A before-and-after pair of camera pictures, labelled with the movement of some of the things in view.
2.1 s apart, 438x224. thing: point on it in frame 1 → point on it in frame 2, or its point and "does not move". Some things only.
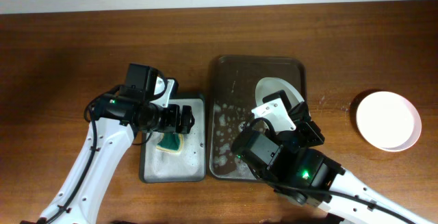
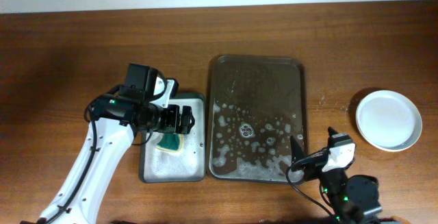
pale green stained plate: x=269 y=85 → x=389 y=120
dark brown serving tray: x=232 y=82 does not move
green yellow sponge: x=171 y=142 does not move
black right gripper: x=300 y=118 → x=316 y=162
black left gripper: x=187 y=120 does not move
